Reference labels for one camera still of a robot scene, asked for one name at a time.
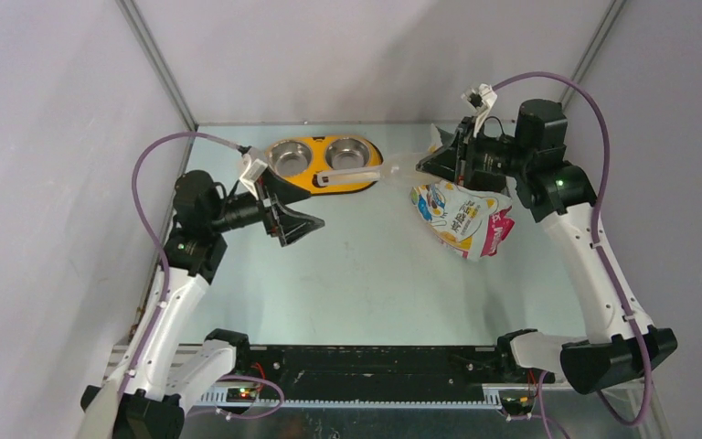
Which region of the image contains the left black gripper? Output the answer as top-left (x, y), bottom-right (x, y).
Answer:
top-left (207, 167), bottom-right (323, 245)

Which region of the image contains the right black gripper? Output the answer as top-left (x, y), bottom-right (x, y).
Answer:
top-left (417, 116), bottom-right (532, 187)

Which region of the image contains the clear plastic scoop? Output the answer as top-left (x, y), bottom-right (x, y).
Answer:
top-left (316, 153), bottom-right (441, 187)

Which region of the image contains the yellow double pet bowl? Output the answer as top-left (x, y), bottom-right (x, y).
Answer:
top-left (265, 134), bottom-right (383, 196)

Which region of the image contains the pet food bag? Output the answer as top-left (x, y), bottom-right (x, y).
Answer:
top-left (409, 123), bottom-right (516, 262)

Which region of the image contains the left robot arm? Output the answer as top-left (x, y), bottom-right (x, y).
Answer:
top-left (77, 169), bottom-right (324, 438)

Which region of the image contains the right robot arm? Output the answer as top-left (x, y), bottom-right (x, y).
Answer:
top-left (417, 99), bottom-right (678, 394)

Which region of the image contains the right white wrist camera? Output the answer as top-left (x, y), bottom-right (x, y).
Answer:
top-left (462, 83), bottom-right (498, 138)

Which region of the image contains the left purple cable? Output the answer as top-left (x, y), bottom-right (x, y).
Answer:
top-left (117, 132), bottom-right (285, 425)

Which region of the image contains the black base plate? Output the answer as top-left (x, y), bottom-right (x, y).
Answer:
top-left (235, 345), bottom-right (540, 405)

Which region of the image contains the aluminium frame rail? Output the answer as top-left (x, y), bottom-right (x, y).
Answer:
top-left (103, 344), bottom-right (655, 413)

